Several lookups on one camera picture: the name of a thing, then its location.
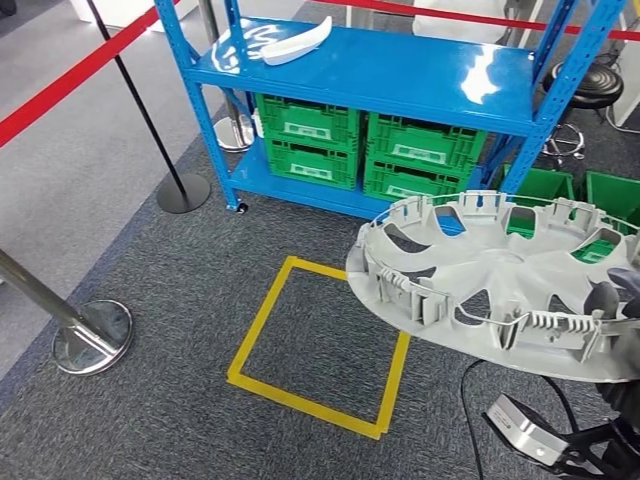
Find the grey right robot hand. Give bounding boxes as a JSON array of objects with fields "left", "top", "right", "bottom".
[{"left": 583, "top": 267, "right": 640, "bottom": 374}]

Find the grey plastic hubcap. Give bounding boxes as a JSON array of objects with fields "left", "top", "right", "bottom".
[{"left": 346, "top": 190, "right": 640, "bottom": 384}]

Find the blue metal shelf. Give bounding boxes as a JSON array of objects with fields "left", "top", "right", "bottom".
[{"left": 153, "top": 0, "right": 629, "bottom": 223}]

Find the white plastic trim part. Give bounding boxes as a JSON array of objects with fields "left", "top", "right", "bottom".
[{"left": 260, "top": 15, "right": 334, "bottom": 68}]

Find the open green plastic bin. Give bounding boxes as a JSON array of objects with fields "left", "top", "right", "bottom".
[
  {"left": 570, "top": 170, "right": 640, "bottom": 266},
  {"left": 492, "top": 165, "right": 576, "bottom": 240}
]

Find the black round stool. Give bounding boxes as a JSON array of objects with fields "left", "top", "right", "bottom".
[{"left": 541, "top": 60, "right": 625, "bottom": 164}]

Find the chrome stanchion post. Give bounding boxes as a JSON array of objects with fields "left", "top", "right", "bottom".
[
  {"left": 197, "top": 0, "right": 256, "bottom": 154},
  {"left": 0, "top": 248, "right": 134, "bottom": 377}
]

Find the black stanchion post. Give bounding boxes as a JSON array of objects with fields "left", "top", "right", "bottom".
[{"left": 85, "top": 0, "right": 212, "bottom": 215}]

